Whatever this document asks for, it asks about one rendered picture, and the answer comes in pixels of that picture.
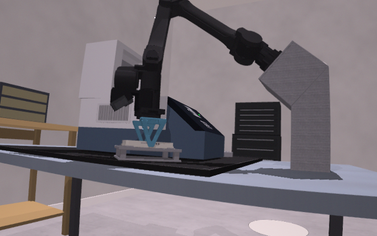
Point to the white real-time pcr cycler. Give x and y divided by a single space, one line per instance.
101 128

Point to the white well pcr plate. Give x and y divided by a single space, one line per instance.
144 144

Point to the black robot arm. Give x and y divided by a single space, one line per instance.
243 46

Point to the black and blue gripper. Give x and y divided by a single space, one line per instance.
149 117

